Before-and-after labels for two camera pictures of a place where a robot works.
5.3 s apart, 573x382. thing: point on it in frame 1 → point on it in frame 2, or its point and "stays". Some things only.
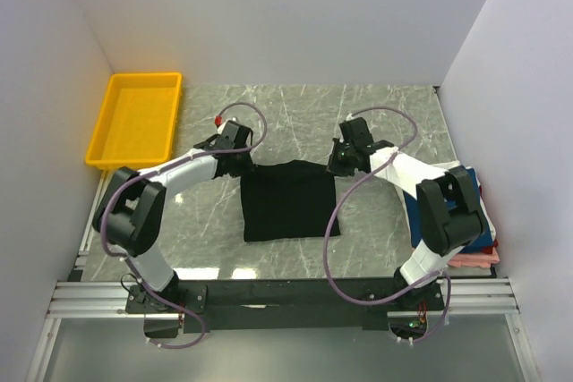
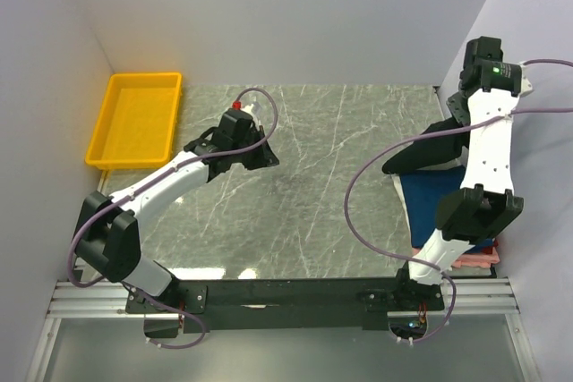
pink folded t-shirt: (474, 259) stays
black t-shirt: (288, 199) → (431, 151)
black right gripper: (333, 165) → (455, 106)
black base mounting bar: (212, 305) stays
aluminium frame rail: (478, 296) stays
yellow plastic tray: (138, 125) stays
